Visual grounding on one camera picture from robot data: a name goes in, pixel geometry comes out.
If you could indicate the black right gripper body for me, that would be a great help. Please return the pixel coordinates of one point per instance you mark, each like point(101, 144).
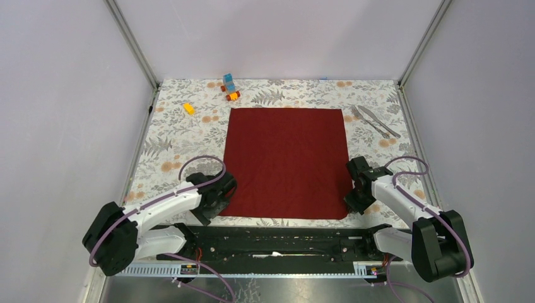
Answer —
point(358, 202)

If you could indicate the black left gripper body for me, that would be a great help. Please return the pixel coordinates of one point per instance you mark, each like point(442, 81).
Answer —
point(205, 212)

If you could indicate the red cloth napkin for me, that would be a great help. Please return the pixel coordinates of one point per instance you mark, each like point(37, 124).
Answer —
point(288, 163)

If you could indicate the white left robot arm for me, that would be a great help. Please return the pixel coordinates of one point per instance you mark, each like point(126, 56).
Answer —
point(120, 235)

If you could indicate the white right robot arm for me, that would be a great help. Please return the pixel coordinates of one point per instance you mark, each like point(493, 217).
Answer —
point(437, 244)

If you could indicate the silver table knife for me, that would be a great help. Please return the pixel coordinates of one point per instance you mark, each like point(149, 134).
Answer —
point(375, 118)

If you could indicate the silver fork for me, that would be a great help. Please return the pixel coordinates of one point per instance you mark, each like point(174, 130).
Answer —
point(357, 114)

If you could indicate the floral patterned tablecloth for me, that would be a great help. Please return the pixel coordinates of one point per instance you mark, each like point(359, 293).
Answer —
point(178, 144)

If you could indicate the yellow toy block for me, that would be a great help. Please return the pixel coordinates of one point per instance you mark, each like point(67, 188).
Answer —
point(189, 109)

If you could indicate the blue orange toy car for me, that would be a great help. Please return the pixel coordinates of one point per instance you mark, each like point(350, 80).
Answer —
point(228, 87)

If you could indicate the right aluminium frame post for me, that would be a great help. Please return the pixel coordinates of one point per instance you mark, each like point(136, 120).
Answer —
point(424, 41)

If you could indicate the aluminium frame post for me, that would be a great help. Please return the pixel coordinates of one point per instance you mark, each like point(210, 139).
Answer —
point(132, 43)
point(424, 41)

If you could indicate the slotted cable duct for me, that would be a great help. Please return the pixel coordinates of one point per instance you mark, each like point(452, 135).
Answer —
point(258, 268)

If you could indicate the left aluminium frame post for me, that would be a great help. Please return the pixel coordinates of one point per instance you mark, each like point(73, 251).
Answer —
point(132, 43)

